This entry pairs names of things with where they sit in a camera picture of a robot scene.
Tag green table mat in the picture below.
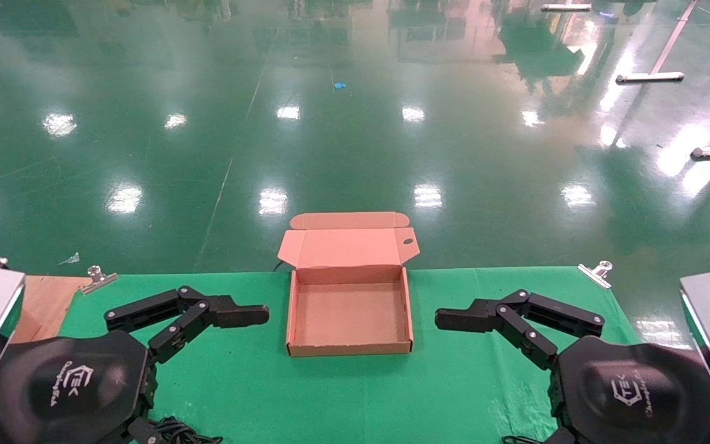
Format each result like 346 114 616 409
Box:
58 266 642 444

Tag open brown cardboard box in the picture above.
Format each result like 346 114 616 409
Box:
277 212 421 358

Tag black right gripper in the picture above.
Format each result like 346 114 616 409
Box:
546 336 710 444

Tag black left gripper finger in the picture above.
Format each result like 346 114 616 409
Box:
104 286 270 364

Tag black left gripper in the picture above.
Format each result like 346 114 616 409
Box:
0 331 165 444

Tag silver metal clip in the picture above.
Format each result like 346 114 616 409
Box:
577 260 614 290
80 265 119 295

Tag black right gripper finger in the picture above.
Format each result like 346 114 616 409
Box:
435 289 606 371

